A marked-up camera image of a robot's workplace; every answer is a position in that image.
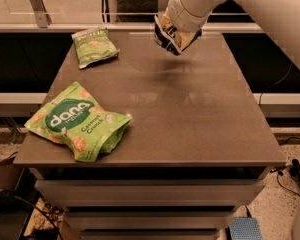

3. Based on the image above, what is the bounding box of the small green rice chip bag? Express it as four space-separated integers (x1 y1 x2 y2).
71 28 119 69

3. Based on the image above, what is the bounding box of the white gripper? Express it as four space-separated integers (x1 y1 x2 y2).
160 0 212 51

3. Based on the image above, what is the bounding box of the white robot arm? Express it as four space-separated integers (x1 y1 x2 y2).
155 0 300 69

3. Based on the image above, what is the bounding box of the black cable left floor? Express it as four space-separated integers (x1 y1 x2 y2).
0 187 65 240

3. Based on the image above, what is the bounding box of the blue kettle chip bag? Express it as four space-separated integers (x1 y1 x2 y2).
152 14 203 56

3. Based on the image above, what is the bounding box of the blue perforated box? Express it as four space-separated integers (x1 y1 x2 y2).
229 217 263 240

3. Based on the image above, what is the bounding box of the black power strip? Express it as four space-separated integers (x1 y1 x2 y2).
290 159 300 183

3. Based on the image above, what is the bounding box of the large green dana snack bag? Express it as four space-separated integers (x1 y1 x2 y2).
25 82 132 162

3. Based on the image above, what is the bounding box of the metal railing with glass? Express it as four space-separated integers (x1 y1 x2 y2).
0 0 268 34

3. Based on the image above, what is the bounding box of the grey drawer cabinet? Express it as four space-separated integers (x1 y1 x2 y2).
30 163 270 238

